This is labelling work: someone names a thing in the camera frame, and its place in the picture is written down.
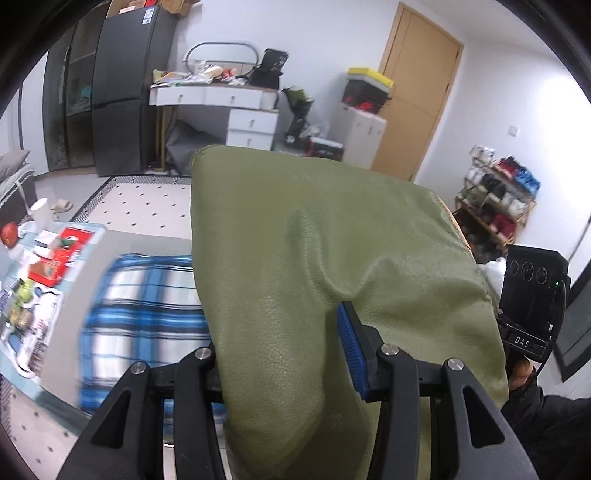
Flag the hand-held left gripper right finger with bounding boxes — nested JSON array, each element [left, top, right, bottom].
[[336, 301, 539, 480]]

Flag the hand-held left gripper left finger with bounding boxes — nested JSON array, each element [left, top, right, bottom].
[[55, 347, 232, 480]]

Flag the olive and yellow jacket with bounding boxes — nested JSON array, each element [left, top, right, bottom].
[[190, 144, 511, 480]]

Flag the person's right forearm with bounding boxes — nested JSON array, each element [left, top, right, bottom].
[[501, 383, 591, 480]]

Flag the person's right hand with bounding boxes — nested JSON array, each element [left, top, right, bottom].
[[508, 357, 539, 393]]

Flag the white fluffy blanket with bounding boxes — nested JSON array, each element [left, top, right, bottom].
[[480, 257, 509, 305]]

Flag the blue plaid cloth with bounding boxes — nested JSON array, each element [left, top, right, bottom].
[[78, 253, 232, 425]]

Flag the wooden shoe rack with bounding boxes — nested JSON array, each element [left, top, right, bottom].
[[452, 144, 541, 261]]

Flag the light blue coffee table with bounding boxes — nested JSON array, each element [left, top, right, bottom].
[[0, 222, 121, 409]]

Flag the white dotted rug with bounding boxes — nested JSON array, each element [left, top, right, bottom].
[[69, 175, 195, 241]]

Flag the red flat box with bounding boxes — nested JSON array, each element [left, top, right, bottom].
[[28, 228, 95, 284]]

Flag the black and red box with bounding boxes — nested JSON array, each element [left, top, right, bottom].
[[307, 136, 345, 162]]

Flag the white cabinet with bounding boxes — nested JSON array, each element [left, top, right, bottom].
[[339, 104, 387, 169]]

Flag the white cup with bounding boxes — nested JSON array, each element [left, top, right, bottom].
[[30, 198, 51, 227]]

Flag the wooden door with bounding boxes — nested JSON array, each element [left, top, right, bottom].
[[372, 1, 464, 182]]

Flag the grey bag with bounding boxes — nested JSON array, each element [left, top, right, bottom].
[[165, 119, 229, 162]]

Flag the white desk with drawers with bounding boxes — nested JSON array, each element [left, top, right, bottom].
[[148, 83, 280, 174]]

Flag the green and black bag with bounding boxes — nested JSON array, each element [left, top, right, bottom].
[[281, 85, 315, 144]]

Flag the stacked shoe boxes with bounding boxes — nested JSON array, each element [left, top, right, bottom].
[[342, 67, 395, 114]]

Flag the dark grey refrigerator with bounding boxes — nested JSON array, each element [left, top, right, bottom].
[[92, 4, 178, 178]]

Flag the pile of desk clutter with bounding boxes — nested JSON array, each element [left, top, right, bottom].
[[152, 62, 252, 88]]

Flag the dark glass display cabinet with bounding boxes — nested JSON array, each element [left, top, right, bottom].
[[44, 18, 100, 174]]

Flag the open cardboard box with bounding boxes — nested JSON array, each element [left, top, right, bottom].
[[106, 0, 199, 19]]

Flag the curved metal frame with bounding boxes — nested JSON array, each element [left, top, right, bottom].
[[185, 41, 258, 75]]

